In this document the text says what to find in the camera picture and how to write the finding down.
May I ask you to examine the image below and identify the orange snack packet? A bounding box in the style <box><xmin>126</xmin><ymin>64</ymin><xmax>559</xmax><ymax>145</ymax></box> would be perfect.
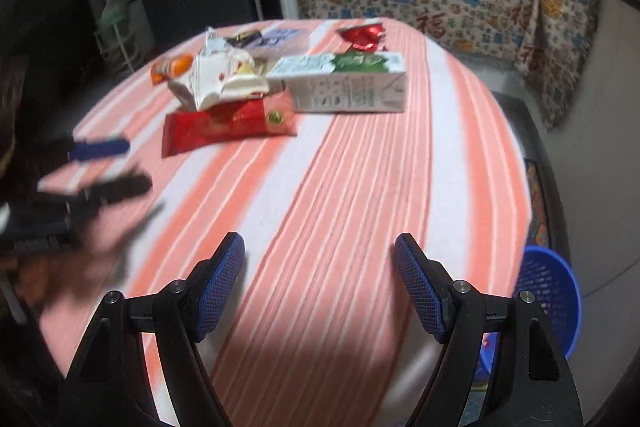
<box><xmin>151</xmin><ymin>54</ymin><xmax>195</xmax><ymax>86</ymax></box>

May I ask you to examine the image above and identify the white green milk carton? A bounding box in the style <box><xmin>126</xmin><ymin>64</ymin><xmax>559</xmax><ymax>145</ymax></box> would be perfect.
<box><xmin>266</xmin><ymin>52</ymin><xmax>408</xmax><ymax>114</ymax></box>

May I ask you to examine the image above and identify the red snack packet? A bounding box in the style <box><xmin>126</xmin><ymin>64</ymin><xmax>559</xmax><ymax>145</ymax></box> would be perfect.
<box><xmin>161</xmin><ymin>89</ymin><xmax>297</xmax><ymax>158</ymax></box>

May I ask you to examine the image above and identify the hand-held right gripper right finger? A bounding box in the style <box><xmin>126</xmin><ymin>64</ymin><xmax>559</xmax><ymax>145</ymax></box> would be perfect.
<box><xmin>394</xmin><ymin>233</ymin><xmax>583</xmax><ymax>427</ymax></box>

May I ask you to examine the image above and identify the white wire rack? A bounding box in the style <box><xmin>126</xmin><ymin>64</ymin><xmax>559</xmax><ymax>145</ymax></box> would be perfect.
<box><xmin>95</xmin><ymin>0</ymin><xmax>151</xmax><ymax>78</ymax></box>

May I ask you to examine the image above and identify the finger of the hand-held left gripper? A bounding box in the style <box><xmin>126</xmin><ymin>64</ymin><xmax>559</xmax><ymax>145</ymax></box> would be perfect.
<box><xmin>37</xmin><ymin>134</ymin><xmax>132</xmax><ymax>162</ymax></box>
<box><xmin>40</xmin><ymin>172</ymin><xmax>153</xmax><ymax>219</ymax></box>

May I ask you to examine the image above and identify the patterned floor mat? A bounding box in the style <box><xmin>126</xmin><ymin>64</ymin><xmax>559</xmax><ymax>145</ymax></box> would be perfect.
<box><xmin>522</xmin><ymin>159</ymin><xmax>553</xmax><ymax>253</ymax></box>

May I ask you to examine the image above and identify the clear plastic box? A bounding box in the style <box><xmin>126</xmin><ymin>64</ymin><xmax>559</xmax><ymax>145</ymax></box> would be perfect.
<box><xmin>247</xmin><ymin>27</ymin><xmax>306</xmax><ymax>58</ymax></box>

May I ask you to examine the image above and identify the blue plastic waste basket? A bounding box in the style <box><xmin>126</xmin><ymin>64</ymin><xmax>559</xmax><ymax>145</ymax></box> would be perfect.
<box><xmin>512</xmin><ymin>246</ymin><xmax>582</xmax><ymax>358</ymax></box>

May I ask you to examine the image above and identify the black silver wrapper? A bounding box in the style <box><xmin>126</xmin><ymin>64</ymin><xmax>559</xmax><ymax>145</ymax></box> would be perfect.
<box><xmin>223</xmin><ymin>29</ymin><xmax>263</xmax><ymax>50</ymax></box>

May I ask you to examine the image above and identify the crushed red can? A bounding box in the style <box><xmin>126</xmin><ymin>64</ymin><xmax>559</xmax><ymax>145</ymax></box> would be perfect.
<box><xmin>336</xmin><ymin>21</ymin><xmax>387</xmax><ymax>52</ymax></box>

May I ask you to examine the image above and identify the white snack bag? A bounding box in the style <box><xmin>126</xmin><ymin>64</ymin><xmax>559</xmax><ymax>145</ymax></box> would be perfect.
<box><xmin>167</xmin><ymin>27</ymin><xmax>271</xmax><ymax>112</ymax></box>

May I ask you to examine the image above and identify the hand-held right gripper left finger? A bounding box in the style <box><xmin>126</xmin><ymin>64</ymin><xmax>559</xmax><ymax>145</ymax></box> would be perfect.
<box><xmin>62</xmin><ymin>231</ymin><xmax>246</xmax><ymax>427</ymax></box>

